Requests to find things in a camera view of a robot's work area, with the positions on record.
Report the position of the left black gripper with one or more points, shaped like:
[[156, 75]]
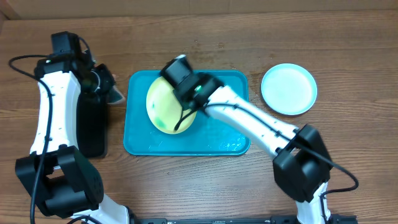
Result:
[[103, 70]]

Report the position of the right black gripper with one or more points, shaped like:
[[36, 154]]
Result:
[[183, 96]]

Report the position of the black pink sponge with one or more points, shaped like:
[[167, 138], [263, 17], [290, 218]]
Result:
[[115, 96]]

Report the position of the green rimmed yellow plate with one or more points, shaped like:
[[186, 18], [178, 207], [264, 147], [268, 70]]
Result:
[[164, 110]]

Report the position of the light blue plate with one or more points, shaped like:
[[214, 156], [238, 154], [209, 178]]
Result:
[[289, 89]]

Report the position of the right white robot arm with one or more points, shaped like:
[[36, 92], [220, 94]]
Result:
[[300, 159]]

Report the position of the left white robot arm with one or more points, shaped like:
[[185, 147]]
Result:
[[75, 93]]

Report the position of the black rectangular water tray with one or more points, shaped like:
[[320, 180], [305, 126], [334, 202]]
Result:
[[91, 127]]

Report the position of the teal plastic tray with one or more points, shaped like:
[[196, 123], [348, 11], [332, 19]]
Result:
[[205, 137]]

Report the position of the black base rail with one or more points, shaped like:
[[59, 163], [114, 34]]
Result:
[[286, 219]]

